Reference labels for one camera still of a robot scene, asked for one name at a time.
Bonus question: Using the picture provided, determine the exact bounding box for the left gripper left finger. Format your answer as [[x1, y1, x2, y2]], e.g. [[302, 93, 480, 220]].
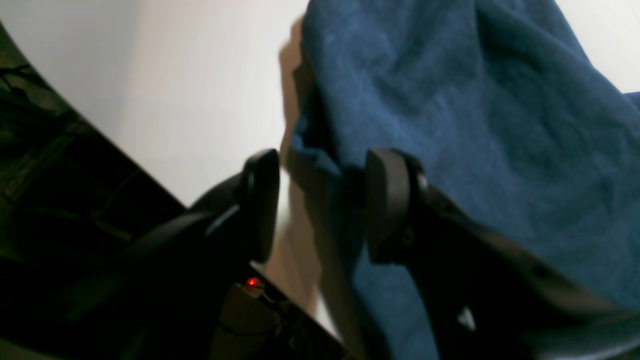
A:
[[65, 149, 281, 321]]

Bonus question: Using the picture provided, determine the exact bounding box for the dark blue t-shirt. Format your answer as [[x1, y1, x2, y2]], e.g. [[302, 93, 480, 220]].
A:
[[291, 0, 640, 360]]

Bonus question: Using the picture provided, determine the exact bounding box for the black power strip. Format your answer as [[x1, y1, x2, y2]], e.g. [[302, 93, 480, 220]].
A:
[[210, 275, 351, 360]]

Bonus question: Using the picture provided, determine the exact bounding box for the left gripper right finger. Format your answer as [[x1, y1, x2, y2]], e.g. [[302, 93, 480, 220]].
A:
[[365, 148, 640, 360]]

